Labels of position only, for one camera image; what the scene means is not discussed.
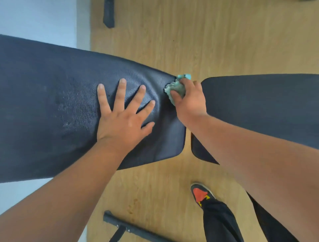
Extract person's left hand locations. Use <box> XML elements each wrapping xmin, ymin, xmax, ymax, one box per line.
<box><xmin>96</xmin><ymin>78</ymin><xmax>156</xmax><ymax>155</ymax></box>

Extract person's right hand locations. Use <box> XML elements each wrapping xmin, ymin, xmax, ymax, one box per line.
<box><xmin>170</xmin><ymin>77</ymin><xmax>208</xmax><ymax>128</ymax></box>

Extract green cleaning cloth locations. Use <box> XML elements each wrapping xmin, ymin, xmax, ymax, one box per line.
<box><xmin>164</xmin><ymin>73</ymin><xmax>192</xmax><ymax>106</ymax></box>

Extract black weight bench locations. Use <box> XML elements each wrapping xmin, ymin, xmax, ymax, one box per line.
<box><xmin>103</xmin><ymin>0</ymin><xmax>115</xmax><ymax>28</ymax></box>
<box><xmin>0</xmin><ymin>34</ymin><xmax>319</xmax><ymax>184</ymax></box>

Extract person's right forearm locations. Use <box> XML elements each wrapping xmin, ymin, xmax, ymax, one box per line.
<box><xmin>185</xmin><ymin>113</ymin><xmax>319</xmax><ymax>242</ymax></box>

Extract person's left forearm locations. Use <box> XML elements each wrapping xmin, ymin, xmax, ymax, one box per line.
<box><xmin>0</xmin><ymin>138</ymin><xmax>129</xmax><ymax>242</ymax></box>

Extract red black left shoe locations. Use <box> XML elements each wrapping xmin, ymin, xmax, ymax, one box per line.
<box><xmin>190</xmin><ymin>182</ymin><xmax>216</xmax><ymax>208</ymax></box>

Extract black trousers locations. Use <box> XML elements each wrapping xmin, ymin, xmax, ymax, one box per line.
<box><xmin>202</xmin><ymin>192</ymin><xmax>298</xmax><ymax>242</ymax></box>

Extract black metal frame with bolts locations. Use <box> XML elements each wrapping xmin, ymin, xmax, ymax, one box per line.
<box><xmin>103</xmin><ymin>210</ymin><xmax>175</xmax><ymax>242</ymax></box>

